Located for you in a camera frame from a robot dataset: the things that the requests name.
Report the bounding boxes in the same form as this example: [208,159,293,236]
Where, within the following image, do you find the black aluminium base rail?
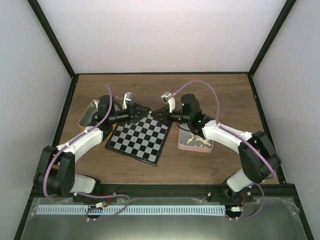
[32,183,296,203]

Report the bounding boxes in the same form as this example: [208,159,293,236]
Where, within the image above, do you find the right black frame post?
[248,0,297,78]

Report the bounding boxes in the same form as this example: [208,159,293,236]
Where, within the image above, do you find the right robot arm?
[150,92,282,202]

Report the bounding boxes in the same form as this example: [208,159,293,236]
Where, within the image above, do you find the purple cable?
[42,83,127,198]
[171,79,276,180]

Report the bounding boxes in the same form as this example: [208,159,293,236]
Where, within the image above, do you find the black and silver chessboard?
[105,115,171,166]

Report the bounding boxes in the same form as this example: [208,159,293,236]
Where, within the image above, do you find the blue slotted cable duct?
[36,205,226,216]

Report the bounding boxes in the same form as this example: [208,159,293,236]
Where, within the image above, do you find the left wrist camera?
[122,92,133,106]

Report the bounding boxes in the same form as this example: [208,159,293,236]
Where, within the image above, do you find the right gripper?
[150,105,191,128]

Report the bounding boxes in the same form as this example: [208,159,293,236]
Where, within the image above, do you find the pink tin tray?
[178,123,214,153]

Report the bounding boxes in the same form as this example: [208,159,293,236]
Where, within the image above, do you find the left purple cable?
[42,83,127,198]

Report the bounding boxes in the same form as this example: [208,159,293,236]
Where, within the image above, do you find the black frame post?
[248,0,297,78]
[27,0,76,78]

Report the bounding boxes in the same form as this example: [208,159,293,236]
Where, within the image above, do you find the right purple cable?
[171,79,276,180]

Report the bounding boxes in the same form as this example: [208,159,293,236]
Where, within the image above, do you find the yellow tin tray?
[78,99,99,130]

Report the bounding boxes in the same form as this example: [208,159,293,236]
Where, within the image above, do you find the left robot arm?
[34,95,151,202]

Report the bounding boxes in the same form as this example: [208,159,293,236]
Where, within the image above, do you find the left black frame post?
[27,0,76,78]

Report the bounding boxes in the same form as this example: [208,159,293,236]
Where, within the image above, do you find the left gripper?
[109,103,151,125]

